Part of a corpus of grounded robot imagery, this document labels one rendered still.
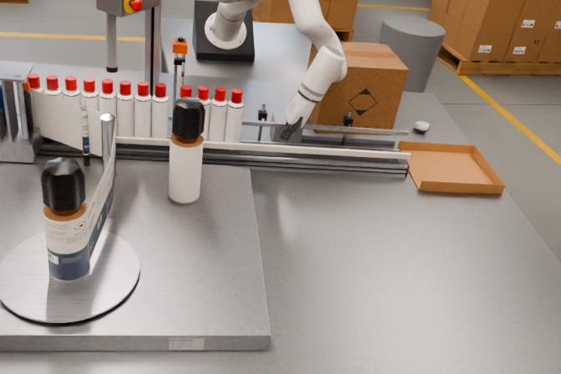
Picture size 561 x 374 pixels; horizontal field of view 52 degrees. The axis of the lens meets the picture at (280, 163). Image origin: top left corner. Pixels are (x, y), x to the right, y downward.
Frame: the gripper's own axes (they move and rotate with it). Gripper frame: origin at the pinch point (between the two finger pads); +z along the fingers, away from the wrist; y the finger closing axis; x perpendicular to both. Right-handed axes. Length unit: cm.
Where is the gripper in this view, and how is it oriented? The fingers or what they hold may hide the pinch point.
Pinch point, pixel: (285, 133)
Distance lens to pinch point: 189.2
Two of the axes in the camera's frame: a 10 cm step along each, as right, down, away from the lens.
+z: -4.6, 7.7, 4.4
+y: 1.1, 5.5, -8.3
